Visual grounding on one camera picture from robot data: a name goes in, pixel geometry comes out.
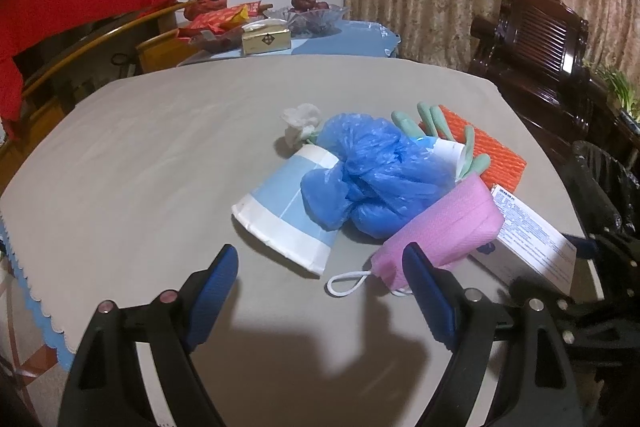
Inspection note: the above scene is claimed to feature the white printed carton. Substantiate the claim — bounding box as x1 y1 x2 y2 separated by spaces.
469 184 586 299

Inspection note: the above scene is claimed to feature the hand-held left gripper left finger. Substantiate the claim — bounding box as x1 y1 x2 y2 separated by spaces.
59 244 240 427

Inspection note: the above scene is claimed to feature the orange foam net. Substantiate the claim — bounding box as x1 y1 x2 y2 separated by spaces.
419 105 528 192

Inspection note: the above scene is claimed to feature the blue and white paper cup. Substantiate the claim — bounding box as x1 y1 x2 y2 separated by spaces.
231 144 346 279

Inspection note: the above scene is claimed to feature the grey tablecloth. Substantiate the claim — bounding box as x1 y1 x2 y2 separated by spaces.
0 54 606 427

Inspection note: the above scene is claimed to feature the red yellow snack packet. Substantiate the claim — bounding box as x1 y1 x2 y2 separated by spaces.
177 4 251 42

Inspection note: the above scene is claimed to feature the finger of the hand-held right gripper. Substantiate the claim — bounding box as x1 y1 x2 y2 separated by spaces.
509 276 596 325
561 232 599 259

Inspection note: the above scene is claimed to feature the blue plastic bag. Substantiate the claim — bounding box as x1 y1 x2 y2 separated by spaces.
300 112 453 239

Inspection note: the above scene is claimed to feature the white tissue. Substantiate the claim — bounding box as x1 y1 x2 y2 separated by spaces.
279 103 323 142

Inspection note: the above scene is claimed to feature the beige tissue box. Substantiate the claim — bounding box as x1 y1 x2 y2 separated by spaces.
241 19 292 56

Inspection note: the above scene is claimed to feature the green potted plant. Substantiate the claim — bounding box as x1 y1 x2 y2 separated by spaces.
582 61 640 122

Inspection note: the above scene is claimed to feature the dark wooden armchair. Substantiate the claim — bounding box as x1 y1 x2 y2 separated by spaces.
467 0 617 158

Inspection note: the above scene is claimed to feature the dark wooden side table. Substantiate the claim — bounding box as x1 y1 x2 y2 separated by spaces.
585 77 640 152

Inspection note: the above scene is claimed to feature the glass fruit bowl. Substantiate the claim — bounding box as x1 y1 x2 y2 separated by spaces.
262 4 351 38

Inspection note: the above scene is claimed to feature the waste bin with black liner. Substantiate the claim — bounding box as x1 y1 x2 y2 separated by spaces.
569 139 640 258

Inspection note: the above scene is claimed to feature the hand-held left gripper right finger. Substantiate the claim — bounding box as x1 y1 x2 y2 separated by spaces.
402 242 583 427

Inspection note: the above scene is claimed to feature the green rubber glove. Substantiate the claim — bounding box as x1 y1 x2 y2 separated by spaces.
391 102 457 142
452 126 492 182

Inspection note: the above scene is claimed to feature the red plastic bag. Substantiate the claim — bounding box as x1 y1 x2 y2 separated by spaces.
183 0 228 20

